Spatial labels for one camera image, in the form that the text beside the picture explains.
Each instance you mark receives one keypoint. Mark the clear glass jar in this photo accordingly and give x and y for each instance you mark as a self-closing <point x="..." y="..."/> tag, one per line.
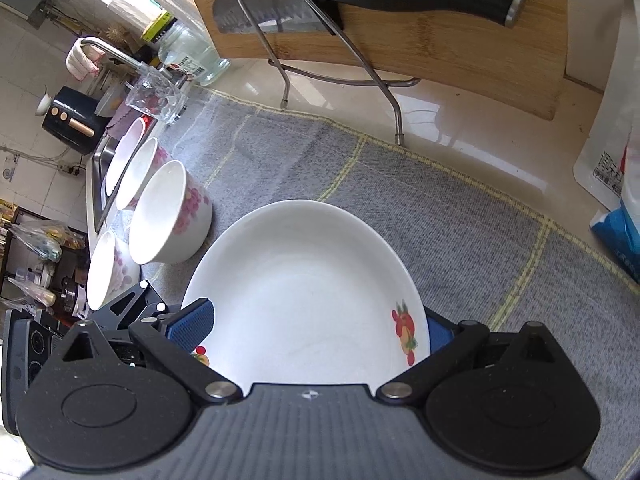
<point x="187" y="57"/>

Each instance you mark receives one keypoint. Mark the cluttered storage shelf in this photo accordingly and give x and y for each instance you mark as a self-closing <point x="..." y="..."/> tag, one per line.
<point x="30" y="260"/>

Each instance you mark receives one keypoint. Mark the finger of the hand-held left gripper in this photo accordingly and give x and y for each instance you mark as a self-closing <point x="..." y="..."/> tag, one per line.
<point x="125" y="305"/>

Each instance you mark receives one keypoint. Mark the steel sink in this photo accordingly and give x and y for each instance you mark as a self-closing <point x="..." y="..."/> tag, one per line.
<point x="102" y="160"/>

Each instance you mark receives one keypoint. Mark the white and blue salt bag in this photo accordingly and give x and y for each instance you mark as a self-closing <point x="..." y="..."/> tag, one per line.
<point x="615" y="150"/>

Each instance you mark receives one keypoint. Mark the grey and teal checked towel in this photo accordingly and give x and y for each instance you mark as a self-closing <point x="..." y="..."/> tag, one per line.
<point x="475" y="200"/>

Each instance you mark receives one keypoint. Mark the grey wall box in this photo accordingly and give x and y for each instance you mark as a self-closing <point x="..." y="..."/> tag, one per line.
<point x="20" y="0"/>

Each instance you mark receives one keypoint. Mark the steel faucet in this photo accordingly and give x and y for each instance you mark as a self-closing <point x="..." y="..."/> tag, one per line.
<point x="115" y="52"/>

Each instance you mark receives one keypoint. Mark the dark blue appliance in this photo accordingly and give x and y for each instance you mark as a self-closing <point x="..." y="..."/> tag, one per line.
<point x="70" y="120"/>

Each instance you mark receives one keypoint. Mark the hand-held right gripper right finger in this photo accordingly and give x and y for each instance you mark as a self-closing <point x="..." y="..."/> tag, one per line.
<point x="442" y="332"/>

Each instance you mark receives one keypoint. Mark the bamboo cutting board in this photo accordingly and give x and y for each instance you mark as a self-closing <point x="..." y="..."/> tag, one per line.
<point x="450" y="60"/>

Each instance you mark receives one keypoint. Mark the white bowl pink flowers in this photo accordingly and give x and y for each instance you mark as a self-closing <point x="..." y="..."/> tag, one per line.
<point x="142" y="175"/>
<point x="165" y="210"/>
<point x="107" y="270"/>

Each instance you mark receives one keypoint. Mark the clear drinking glass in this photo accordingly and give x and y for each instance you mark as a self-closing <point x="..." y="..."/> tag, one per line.
<point x="155" y="100"/>

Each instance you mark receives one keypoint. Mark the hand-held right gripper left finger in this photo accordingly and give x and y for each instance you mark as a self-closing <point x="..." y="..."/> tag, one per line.
<point x="192" y="322"/>

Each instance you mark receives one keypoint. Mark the white and pink rag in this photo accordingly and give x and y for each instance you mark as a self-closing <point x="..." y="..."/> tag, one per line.
<point x="82" y="62"/>

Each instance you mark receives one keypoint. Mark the white plate fruit print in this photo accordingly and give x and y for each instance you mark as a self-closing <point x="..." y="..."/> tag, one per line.
<point x="300" y="285"/>

